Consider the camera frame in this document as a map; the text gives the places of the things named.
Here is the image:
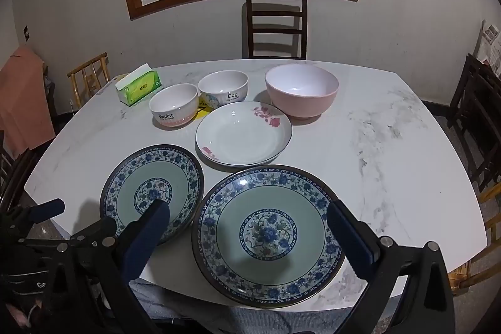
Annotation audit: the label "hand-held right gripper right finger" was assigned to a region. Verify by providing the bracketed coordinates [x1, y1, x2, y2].
[326, 198, 457, 334]

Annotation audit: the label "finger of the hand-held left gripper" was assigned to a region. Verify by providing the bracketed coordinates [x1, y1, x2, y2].
[8, 198, 66, 226]
[71, 218, 118, 241]

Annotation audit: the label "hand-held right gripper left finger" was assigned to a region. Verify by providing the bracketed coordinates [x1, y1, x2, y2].
[47, 200, 171, 334]

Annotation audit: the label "small blue floral plate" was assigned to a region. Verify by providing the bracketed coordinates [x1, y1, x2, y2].
[99, 144, 205, 246]

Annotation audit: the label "large blue floral plate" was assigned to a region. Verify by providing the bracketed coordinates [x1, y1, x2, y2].
[191, 164, 347, 309]

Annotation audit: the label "white bowl with pink base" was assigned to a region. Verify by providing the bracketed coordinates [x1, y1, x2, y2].
[149, 83, 199, 129]

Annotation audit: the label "white plate with pink flowers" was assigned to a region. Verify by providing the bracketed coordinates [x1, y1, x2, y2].
[195, 101, 293, 167]

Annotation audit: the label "large pink bowl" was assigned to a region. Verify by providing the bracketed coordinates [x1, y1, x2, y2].
[265, 64, 339, 119]

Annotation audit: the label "white bowl with blue print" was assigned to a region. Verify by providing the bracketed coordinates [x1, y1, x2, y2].
[198, 70, 250, 111]

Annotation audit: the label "person's left hand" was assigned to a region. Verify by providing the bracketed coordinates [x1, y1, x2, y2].
[0, 301, 44, 331]

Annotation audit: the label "pink cloth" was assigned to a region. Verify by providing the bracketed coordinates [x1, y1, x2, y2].
[0, 46, 56, 159]

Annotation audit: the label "light bamboo chair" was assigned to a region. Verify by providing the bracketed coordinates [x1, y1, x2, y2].
[67, 52, 111, 110]
[449, 181, 501, 296]

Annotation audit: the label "round yellow warning sticker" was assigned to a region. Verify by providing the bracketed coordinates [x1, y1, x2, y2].
[195, 98, 214, 119]

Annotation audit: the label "green tissue box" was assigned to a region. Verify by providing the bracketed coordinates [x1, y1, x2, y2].
[115, 64, 163, 107]

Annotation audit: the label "dark wooden stool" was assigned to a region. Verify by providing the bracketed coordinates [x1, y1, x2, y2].
[447, 53, 501, 194]

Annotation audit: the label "dark wooden slat chair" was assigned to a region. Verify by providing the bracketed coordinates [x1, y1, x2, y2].
[246, 0, 308, 60]

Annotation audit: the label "newspaper sheets on wall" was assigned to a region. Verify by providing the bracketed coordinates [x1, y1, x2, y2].
[473, 19, 501, 78]

